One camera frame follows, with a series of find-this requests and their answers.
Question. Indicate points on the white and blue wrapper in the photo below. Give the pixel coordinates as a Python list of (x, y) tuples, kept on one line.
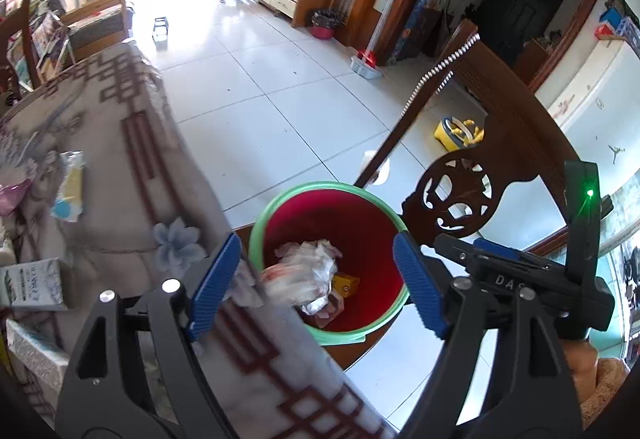
[(67, 189)]

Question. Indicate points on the floral patterned tablecloth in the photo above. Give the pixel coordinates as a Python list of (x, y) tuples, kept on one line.
[(125, 199)]

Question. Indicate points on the small yellow box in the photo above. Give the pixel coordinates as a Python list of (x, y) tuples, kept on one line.
[(346, 284)]

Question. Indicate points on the grey toothpaste box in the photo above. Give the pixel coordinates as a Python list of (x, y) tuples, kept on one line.
[(30, 284)]

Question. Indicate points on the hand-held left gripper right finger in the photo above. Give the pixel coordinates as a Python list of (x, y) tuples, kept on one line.
[(415, 286)]

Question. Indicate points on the pink foil wrapper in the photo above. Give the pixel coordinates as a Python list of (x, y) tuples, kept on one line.
[(12, 199)]

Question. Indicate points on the yellow plastic toy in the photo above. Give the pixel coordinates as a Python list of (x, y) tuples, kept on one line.
[(457, 134)]

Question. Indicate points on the dark entrance door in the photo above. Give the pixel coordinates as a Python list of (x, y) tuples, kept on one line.
[(520, 4)]

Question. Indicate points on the carved dark wooden chair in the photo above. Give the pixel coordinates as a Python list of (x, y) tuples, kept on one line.
[(500, 84)]

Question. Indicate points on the plain wooden chair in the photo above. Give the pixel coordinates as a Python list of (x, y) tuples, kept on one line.
[(15, 44)]

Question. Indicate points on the blue plastic basket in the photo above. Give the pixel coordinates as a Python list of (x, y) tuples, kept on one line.
[(617, 25)]

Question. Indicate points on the white crumpled paper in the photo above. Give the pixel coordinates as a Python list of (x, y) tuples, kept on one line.
[(382, 169)]

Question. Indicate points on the wooden sofa with cushions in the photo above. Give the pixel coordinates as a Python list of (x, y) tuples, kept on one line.
[(95, 14)]

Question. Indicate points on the white floor mop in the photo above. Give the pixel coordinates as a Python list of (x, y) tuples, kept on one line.
[(385, 19)]

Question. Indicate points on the white patterned carton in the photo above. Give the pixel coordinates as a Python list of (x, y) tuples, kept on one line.
[(32, 359)]

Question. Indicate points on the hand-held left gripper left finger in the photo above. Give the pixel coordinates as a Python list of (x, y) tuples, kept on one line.
[(215, 281)]

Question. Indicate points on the clear plastic wrapper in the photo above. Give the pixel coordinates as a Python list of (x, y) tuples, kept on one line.
[(300, 271)]

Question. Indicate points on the red bin with black liner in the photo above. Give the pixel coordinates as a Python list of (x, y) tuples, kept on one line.
[(325, 25)]

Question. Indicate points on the green and red waste bin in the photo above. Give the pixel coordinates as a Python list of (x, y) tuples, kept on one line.
[(350, 229)]

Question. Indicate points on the crumpled foil wrapper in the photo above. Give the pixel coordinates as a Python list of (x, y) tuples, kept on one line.
[(322, 311)]

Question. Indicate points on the small black stool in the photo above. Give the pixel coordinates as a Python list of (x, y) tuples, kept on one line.
[(160, 28)]

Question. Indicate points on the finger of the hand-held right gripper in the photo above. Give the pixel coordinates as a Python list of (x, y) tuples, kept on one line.
[(500, 251), (505, 280)]

